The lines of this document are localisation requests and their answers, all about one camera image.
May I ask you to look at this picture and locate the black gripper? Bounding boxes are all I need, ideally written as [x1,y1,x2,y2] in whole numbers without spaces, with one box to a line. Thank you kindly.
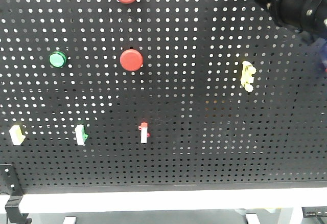
[254,0,324,34]

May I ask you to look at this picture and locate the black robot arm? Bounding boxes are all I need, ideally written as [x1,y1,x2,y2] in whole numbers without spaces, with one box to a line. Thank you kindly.
[254,0,326,44]

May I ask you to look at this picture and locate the lower red push button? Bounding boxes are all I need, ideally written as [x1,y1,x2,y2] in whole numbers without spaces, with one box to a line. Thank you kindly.
[120,49,143,72]

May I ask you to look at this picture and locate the black desk control panel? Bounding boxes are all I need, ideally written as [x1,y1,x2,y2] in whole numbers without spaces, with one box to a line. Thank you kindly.
[301,206,327,218]

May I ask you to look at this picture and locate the black perforated pegboard panel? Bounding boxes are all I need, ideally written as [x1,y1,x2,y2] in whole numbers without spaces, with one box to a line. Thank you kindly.
[1,0,326,194]

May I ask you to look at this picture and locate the green push button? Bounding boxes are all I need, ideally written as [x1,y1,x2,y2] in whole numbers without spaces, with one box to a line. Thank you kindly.
[49,51,67,68]

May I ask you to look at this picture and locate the black left pegboard clamp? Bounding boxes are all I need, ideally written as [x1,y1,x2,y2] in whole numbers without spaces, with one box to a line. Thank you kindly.
[1,164,32,224]

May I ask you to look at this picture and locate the yellow toggle switch block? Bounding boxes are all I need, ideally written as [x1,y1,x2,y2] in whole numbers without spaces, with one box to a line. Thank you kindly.
[240,61,256,93]

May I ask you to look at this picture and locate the white standing desk frame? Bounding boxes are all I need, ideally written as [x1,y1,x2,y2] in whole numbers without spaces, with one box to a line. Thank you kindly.
[19,188,326,213]

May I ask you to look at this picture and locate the red white rocker switch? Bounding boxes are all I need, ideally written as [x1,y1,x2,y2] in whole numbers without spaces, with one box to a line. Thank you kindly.
[138,122,150,144]

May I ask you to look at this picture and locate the green white rocker switch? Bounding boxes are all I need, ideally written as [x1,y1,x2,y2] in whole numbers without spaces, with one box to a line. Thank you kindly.
[74,124,88,146]

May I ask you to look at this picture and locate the yellow white rocker switch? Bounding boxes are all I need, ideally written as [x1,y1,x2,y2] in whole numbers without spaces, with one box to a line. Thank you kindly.
[9,125,26,146]

